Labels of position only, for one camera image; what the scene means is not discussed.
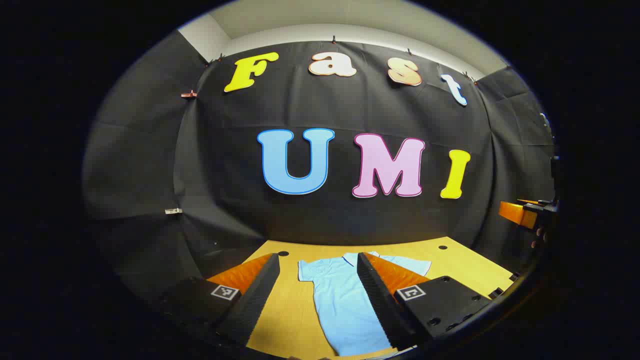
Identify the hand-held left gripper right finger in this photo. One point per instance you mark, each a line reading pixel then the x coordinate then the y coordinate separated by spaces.
pixel 377 295

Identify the small orange clamp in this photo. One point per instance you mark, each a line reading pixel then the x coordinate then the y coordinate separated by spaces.
pixel 188 94

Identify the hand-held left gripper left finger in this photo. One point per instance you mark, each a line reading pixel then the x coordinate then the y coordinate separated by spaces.
pixel 262 290

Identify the small white tag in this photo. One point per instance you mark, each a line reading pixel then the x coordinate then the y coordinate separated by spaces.
pixel 173 211

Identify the light blue T-shirt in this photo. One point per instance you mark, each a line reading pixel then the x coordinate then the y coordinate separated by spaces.
pixel 345 305

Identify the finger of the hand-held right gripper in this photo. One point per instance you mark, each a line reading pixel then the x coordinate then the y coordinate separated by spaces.
pixel 515 212

